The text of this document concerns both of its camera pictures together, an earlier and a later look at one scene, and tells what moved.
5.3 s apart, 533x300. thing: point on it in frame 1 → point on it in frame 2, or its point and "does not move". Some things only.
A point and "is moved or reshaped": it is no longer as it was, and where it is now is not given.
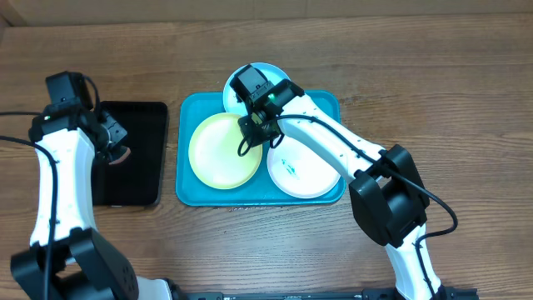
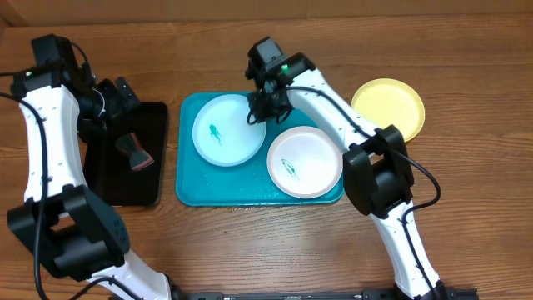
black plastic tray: x=137 y=179 does not move
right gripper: x=253 y=139 → x=256 y=105
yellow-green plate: x=213 y=155 → x=386 y=102
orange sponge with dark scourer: x=124 y=152 → x=129 y=143
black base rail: x=366 y=293 does not move
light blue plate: x=235 y=107 is moved or reshaped
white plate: x=299 y=171 does not move
